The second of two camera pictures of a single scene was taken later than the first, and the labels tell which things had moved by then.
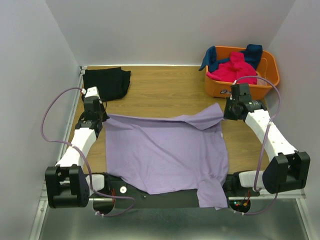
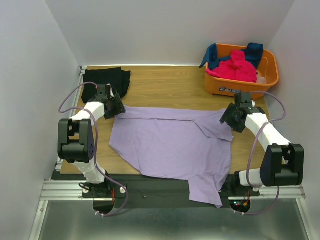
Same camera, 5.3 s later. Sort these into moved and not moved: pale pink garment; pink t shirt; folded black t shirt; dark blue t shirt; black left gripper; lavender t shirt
Moved: black left gripper; lavender t shirt
Not moved: pale pink garment; pink t shirt; folded black t shirt; dark blue t shirt
